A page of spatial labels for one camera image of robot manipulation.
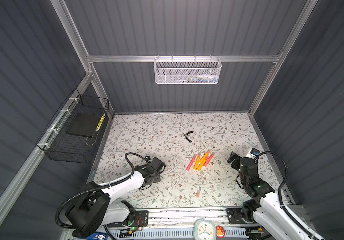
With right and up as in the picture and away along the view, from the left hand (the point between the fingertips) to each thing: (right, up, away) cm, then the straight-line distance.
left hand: (154, 176), depth 87 cm
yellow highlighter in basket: (-27, +32, -9) cm, 43 cm away
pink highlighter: (+22, +7, +6) cm, 24 cm away
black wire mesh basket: (-40, +21, -20) cm, 49 cm away
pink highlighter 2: (+33, +8, +6) cm, 35 cm away
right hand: (+49, +13, -6) cm, 51 cm away
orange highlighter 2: (+31, +9, +7) cm, 33 cm away
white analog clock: (+26, -18, -19) cm, 37 cm away
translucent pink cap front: (+25, -7, -5) cm, 27 cm away
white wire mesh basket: (+23, +77, +36) cm, 88 cm away
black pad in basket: (-33, +31, -14) cm, 47 cm away
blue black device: (-22, -20, -21) cm, 36 cm away
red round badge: (+33, -20, -18) cm, 43 cm away
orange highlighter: (+26, +7, +6) cm, 27 cm away
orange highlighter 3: (+28, +5, +4) cm, 29 cm away
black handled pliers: (+20, +23, +20) cm, 36 cm away
